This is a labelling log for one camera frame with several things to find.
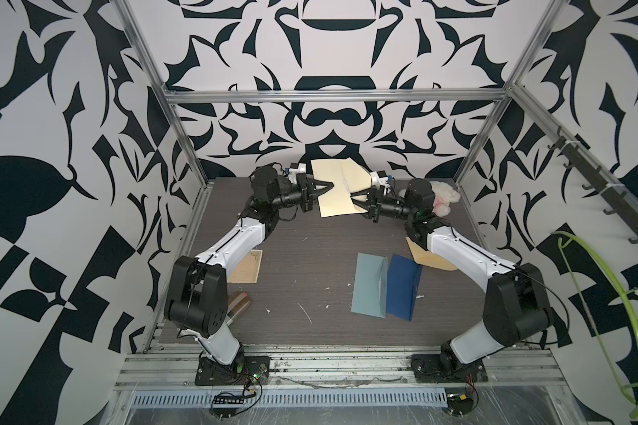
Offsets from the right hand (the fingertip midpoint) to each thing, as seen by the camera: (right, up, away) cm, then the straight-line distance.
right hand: (346, 199), depth 72 cm
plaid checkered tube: (-32, -32, +11) cm, 47 cm away
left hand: (-3, +5, +1) cm, 6 cm away
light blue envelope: (+9, -30, +16) cm, 36 cm away
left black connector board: (-32, -55, -4) cm, 63 cm away
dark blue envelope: (+22, -26, +21) cm, 40 cm away
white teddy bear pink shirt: (+41, +2, +32) cm, 52 cm away
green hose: (+55, -38, -18) cm, 69 cm away
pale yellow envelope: (+1, +7, +7) cm, 9 cm away
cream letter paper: (-33, -24, +24) cm, 48 cm away
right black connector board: (+29, -54, -2) cm, 61 cm away
